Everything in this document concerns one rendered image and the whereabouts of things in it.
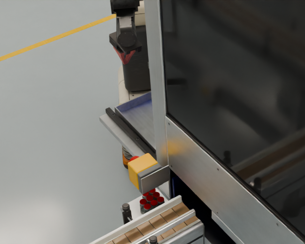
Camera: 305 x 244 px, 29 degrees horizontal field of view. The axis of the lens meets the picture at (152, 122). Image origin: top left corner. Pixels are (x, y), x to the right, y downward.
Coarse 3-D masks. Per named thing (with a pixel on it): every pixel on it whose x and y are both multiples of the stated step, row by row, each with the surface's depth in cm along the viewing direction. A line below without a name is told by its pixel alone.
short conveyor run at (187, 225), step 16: (128, 208) 155; (160, 208) 158; (176, 208) 163; (128, 224) 154; (144, 224) 159; (160, 224) 159; (176, 224) 155; (192, 224) 158; (96, 240) 151; (112, 240) 156; (128, 240) 155; (144, 240) 150; (160, 240) 155; (176, 240) 154; (192, 240) 159
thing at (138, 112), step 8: (144, 96) 206; (120, 104) 202; (128, 104) 204; (136, 104) 206; (144, 104) 206; (120, 112) 198; (128, 112) 203; (136, 112) 203; (144, 112) 203; (152, 112) 203; (128, 120) 195; (136, 120) 200; (144, 120) 200; (152, 120) 199; (136, 128) 192; (144, 128) 196; (152, 128) 196; (144, 136) 193; (152, 136) 193; (152, 144) 190
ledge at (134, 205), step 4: (156, 188) 176; (160, 192) 174; (140, 196) 174; (160, 196) 173; (164, 196) 173; (132, 200) 173; (136, 200) 172; (164, 200) 172; (132, 204) 171; (136, 204) 171; (132, 208) 170; (136, 208) 170; (132, 212) 169; (136, 212) 169; (132, 216) 168; (136, 216) 168
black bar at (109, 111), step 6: (108, 108) 203; (108, 114) 202; (114, 114) 201; (114, 120) 199; (120, 120) 198; (120, 126) 197; (126, 126) 195; (126, 132) 194; (132, 132) 193; (132, 138) 192; (138, 138) 190; (138, 144) 189; (144, 144) 188; (144, 150) 186; (150, 150) 186
